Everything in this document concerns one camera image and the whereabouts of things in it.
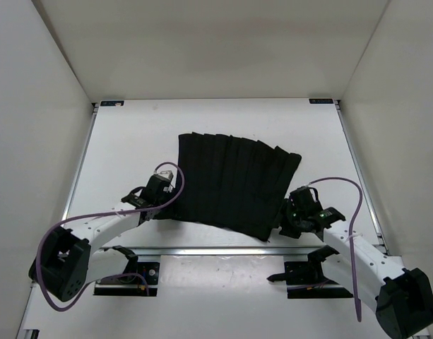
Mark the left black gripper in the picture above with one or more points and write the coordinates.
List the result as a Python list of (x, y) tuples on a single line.
[(169, 193)]

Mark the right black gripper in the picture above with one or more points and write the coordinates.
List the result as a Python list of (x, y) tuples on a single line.
[(286, 229)]

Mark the black pleated skirt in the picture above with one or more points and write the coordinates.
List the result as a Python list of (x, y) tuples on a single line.
[(232, 182)]

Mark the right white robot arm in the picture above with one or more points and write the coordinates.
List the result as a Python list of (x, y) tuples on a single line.
[(401, 299)]

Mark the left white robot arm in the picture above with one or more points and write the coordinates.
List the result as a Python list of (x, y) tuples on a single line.
[(73, 253)]

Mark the left blue corner sticker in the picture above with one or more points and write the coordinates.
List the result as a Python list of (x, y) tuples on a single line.
[(111, 103)]

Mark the blue corner sticker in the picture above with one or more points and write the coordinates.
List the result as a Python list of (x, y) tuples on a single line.
[(320, 101), (111, 103)]

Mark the right blue corner sticker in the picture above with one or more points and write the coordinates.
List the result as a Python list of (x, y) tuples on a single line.
[(320, 101)]

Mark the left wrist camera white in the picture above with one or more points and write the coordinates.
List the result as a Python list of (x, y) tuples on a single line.
[(164, 175)]

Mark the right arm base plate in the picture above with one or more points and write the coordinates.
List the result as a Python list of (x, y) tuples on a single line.
[(305, 281)]

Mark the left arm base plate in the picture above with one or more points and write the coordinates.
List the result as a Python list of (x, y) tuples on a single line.
[(133, 286)]

